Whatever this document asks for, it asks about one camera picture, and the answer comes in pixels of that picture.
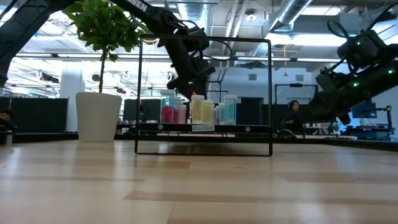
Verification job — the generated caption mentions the yellow-green bottle white pills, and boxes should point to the yellow-green bottle white pills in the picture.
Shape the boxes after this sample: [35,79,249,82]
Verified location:
[190,94,206,125]

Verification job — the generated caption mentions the black aluminium table frame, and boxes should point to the black aluminium table frame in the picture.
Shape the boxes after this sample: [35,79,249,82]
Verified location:
[0,132,398,152]

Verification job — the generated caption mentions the pale yellow medicine bottle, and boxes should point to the pale yellow medicine bottle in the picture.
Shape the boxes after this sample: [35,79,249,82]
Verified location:
[203,99,215,125]

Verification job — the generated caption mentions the teal bottle white pills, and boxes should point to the teal bottle white pills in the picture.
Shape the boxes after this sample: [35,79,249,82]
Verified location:
[223,94,238,126]

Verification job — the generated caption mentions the blue bottle red capsules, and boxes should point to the blue bottle red capsules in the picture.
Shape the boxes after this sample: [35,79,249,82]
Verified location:
[159,89,177,124]

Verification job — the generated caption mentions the black partition panel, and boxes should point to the black partition panel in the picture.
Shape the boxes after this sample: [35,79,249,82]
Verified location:
[0,96,68,134]

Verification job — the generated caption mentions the black monitor stand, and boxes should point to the black monitor stand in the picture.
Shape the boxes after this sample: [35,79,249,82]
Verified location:
[374,105,394,139]

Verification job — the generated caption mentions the black computer monitor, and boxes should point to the black computer monitor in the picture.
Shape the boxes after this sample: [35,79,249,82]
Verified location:
[351,101,377,119]

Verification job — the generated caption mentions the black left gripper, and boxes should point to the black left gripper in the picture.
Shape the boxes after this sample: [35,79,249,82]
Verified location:
[167,52,216,101]

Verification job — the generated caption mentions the person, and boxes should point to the person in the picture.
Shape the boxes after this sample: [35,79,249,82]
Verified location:
[0,109,16,133]
[281,99,304,135]

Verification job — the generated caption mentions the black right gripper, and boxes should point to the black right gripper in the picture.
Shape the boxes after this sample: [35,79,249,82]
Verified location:
[307,74,358,123]

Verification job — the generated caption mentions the yellow hanging cord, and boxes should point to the yellow hanging cord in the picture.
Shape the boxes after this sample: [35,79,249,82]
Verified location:
[282,45,289,78]

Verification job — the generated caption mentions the grey metal post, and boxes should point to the grey metal post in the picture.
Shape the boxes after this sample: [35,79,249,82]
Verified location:
[4,130,15,147]

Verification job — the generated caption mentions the green plant in white pot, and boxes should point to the green plant in white pot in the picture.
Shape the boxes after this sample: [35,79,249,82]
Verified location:
[62,0,150,143]

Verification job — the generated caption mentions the black background metal frame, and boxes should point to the black background metal frame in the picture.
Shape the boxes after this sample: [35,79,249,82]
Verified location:
[274,83,320,125]

